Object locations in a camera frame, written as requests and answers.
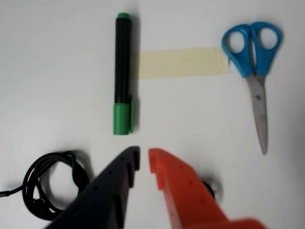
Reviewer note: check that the navy gripper finger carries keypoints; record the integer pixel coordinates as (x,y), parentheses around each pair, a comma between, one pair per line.
(102,198)

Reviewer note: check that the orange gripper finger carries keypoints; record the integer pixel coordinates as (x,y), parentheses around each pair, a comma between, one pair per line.
(190,202)

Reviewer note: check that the green and black marker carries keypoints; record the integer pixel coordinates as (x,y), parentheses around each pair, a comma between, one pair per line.
(122,71)

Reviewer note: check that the long beige masking tape strip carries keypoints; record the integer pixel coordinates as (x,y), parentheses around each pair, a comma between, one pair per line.
(183,63)

